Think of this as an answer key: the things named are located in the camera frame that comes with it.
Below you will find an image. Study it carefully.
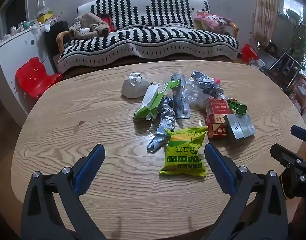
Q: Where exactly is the pink printed pillow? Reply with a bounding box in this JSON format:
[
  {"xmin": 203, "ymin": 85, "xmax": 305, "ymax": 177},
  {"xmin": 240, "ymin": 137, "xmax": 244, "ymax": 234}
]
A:
[{"xmin": 193, "ymin": 13, "xmax": 233, "ymax": 34}]

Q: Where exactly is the black-white striped sofa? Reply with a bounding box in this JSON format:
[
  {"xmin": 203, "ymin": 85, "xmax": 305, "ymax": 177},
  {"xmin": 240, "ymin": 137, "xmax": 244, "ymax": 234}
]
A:
[{"xmin": 56, "ymin": 0, "xmax": 240, "ymax": 75}]

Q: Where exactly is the balled blue-white foil wrapper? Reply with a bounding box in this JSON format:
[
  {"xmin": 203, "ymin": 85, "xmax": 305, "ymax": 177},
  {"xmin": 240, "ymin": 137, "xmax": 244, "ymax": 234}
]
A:
[{"xmin": 191, "ymin": 71, "xmax": 224, "ymax": 98}]

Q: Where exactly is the potted plant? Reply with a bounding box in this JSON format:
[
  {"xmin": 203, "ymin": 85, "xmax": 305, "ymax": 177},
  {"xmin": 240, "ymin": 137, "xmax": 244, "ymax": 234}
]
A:
[{"xmin": 290, "ymin": 17, "xmax": 306, "ymax": 67}]

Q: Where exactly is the white cabinet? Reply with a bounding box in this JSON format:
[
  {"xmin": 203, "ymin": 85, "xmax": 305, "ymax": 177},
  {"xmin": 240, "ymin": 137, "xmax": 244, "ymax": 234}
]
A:
[{"xmin": 0, "ymin": 21, "xmax": 59, "ymax": 117}]

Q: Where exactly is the red plastic child chair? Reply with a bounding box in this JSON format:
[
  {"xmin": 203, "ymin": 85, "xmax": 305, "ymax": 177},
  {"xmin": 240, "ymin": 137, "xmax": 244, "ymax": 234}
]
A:
[{"xmin": 15, "ymin": 57, "xmax": 64, "ymax": 99}]

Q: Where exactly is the green and white carton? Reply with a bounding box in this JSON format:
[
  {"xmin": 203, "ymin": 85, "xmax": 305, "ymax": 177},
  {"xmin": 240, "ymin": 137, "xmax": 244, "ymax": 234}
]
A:
[{"xmin": 133, "ymin": 78, "xmax": 181, "ymax": 122}]

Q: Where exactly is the black cabinet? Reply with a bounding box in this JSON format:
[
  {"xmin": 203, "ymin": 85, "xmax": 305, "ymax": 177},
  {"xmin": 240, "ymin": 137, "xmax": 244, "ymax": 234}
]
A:
[{"xmin": 44, "ymin": 21, "xmax": 69, "ymax": 75}]

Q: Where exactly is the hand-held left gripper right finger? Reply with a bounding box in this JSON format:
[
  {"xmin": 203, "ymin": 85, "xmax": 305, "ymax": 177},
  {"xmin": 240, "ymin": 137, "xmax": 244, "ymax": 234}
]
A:
[{"xmin": 204, "ymin": 143, "xmax": 290, "ymax": 240}]

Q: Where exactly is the oval wooden table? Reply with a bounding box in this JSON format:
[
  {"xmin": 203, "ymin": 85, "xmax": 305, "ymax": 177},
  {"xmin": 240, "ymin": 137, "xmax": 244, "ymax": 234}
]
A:
[{"xmin": 11, "ymin": 60, "xmax": 306, "ymax": 240}]

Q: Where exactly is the long blue-white wrapper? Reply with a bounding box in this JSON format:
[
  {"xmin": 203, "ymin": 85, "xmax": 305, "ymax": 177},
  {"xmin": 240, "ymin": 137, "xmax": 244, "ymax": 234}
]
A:
[{"xmin": 146, "ymin": 97, "xmax": 176, "ymax": 153}]

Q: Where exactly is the black stool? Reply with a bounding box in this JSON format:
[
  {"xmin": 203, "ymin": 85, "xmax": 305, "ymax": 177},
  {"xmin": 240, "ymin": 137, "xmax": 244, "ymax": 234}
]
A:
[{"xmin": 267, "ymin": 51, "xmax": 303, "ymax": 90}]

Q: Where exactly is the yellow box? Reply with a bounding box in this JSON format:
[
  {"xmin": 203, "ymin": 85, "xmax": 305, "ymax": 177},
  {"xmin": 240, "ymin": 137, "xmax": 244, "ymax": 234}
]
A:
[{"xmin": 37, "ymin": 12, "xmax": 54, "ymax": 23}]

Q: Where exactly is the red cigarette box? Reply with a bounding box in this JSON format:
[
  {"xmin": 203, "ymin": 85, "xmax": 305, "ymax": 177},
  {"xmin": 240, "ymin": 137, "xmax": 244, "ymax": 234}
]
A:
[{"xmin": 205, "ymin": 97, "xmax": 231, "ymax": 139}]

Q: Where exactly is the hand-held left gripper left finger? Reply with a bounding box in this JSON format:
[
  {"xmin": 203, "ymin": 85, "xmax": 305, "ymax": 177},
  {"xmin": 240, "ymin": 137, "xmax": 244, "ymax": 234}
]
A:
[{"xmin": 21, "ymin": 144, "xmax": 106, "ymax": 240}]

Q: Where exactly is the clear plastic bag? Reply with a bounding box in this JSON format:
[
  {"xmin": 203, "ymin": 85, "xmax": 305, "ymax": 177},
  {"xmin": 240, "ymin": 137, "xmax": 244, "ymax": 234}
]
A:
[{"xmin": 187, "ymin": 79, "xmax": 211, "ymax": 108}]

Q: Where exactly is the printed plastic bag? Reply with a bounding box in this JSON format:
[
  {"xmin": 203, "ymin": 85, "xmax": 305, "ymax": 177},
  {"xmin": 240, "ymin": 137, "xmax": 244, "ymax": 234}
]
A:
[{"xmin": 249, "ymin": 58, "xmax": 267, "ymax": 68}]

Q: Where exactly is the yellow-green popcorn bag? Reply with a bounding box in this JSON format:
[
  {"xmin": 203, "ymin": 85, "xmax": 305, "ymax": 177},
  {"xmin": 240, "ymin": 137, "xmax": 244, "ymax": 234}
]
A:
[{"xmin": 159, "ymin": 127, "xmax": 208, "ymax": 177}]

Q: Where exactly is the clear blue-printed plastic wrapper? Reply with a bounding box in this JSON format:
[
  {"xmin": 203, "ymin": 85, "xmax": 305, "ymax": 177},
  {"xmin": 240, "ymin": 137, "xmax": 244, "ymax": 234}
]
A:
[{"xmin": 170, "ymin": 73, "xmax": 191, "ymax": 119}]

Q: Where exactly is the white paper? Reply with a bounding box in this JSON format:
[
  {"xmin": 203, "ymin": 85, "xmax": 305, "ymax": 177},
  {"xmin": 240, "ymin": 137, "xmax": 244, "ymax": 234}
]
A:
[{"xmin": 121, "ymin": 72, "xmax": 150, "ymax": 99}]

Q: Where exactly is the red cloth item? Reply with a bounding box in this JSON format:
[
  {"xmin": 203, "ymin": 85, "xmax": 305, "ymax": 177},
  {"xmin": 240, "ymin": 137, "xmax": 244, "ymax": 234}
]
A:
[{"xmin": 96, "ymin": 14, "xmax": 115, "ymax": 32}]

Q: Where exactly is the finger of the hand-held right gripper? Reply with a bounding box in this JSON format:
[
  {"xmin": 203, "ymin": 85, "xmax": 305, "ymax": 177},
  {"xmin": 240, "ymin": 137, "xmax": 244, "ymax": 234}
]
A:
[
  {"xmin": 270, "ymin": 144, "xmax": 306, "ymax": 199},
  {"xmin": 291, "ymin": 125, "xmax": 306, "ymax": 145}
]

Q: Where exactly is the red plastic bag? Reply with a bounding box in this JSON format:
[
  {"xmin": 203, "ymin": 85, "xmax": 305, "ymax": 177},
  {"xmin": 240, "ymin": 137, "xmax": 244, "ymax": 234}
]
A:
[{"xmin": 241, "ymin": 44, "xmax": 259, "ymax": 64}]

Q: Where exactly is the silver cigarette box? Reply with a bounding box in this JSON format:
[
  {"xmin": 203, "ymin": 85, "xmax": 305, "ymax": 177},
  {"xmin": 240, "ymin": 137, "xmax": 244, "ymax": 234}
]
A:
[{"xmin": 223, "ymin": 114, "xmax": 257, "ymax": 141}]

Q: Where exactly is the beaded curtain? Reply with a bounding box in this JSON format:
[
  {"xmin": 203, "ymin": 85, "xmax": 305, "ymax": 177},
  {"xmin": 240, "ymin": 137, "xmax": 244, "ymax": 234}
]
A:
[{"xmin": 253, "ymin": 0, "xmax": 279, "ymax": 48}]

